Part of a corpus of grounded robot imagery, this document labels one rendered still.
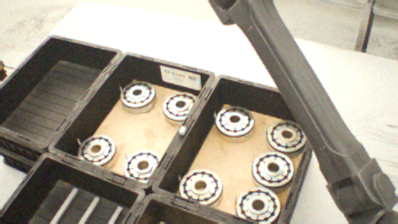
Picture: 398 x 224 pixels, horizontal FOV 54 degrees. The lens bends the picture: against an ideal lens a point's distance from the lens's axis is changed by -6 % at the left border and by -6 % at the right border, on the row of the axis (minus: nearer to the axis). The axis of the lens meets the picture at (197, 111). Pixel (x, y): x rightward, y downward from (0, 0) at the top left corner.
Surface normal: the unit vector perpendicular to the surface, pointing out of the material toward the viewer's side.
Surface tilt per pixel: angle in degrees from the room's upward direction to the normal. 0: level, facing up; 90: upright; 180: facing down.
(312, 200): 0
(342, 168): 73
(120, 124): 0
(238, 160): 0
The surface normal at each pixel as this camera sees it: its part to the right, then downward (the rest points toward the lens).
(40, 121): -0.07, -0.66
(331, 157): -0.73, 0.32
